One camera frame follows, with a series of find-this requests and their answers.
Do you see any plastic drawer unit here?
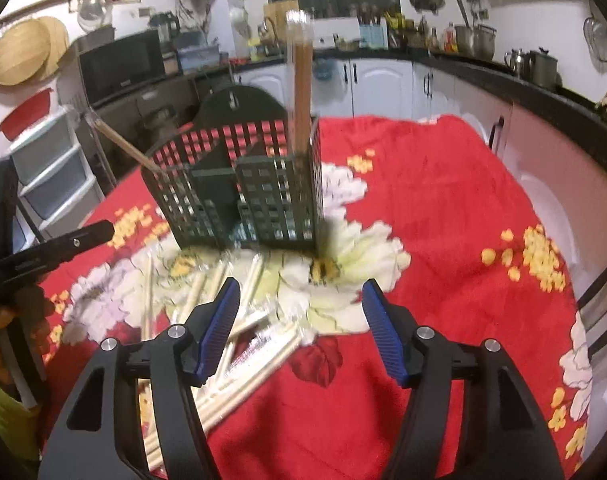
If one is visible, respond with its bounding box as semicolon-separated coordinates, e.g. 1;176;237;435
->
8;110;106;233

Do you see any white countertop appliance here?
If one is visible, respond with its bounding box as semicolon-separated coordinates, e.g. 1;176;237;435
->
311;16;360;51

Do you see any red plastic basin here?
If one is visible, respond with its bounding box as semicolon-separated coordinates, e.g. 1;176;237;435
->
0;89;54;141

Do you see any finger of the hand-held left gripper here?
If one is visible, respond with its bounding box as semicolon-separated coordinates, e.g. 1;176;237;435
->
0;223;115;303

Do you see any black kitchen countertop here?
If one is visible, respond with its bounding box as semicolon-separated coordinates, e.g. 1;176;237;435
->
233;42;607;161

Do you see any hanging wire strainer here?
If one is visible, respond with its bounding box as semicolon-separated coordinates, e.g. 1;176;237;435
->
583;15;607;63

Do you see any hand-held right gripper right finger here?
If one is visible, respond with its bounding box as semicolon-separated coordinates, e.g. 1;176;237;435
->
362;279;567;480

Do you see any round bamboo tray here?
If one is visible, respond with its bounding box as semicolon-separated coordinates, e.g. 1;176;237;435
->
0;20;51;86
36;16;70;81

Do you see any wooden chopstick pair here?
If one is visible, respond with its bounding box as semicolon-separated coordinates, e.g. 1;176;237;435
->
86;110;162;173
286;10;315;161

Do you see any blue plastic box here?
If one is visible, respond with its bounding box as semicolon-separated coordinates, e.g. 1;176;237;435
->
176;42;221;73

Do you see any pile of chopsticks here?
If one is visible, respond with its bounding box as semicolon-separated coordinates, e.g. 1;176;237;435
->
133;250;304;471

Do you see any person's left hand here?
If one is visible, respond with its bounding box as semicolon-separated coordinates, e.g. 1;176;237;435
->
0;287;54;391

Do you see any dark green utensil basket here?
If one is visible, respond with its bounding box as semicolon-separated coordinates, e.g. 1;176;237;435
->
140;116;327;253

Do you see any steel stockpot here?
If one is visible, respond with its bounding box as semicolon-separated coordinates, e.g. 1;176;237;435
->
454;24;497;58

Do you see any red floral blanket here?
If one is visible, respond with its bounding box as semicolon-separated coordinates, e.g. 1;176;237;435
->
36;114;597;480

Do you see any wooden cutting board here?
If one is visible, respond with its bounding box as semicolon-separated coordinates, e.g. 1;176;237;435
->
263;0;300;43

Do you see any person's left forearm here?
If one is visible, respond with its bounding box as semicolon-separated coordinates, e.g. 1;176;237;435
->
0;370;40;463

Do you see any black blender jug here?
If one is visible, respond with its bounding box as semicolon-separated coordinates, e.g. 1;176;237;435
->
148;11;180;43

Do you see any steel pot with lid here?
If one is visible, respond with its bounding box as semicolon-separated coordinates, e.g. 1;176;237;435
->
528;47;559;90

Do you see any blue white knife holder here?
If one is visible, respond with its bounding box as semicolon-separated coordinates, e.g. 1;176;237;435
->
358;17;388;51

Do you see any small steel kettle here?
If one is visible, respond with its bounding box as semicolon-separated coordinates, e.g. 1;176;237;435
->
505;49;531;78

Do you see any black microwave oven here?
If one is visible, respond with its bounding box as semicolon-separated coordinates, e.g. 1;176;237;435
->
78;30;166;108

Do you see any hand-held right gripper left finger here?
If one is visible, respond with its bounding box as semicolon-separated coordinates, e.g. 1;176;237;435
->
37;276;241;480

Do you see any dark chair back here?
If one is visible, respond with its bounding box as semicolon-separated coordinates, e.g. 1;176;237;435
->
193;85;291;131

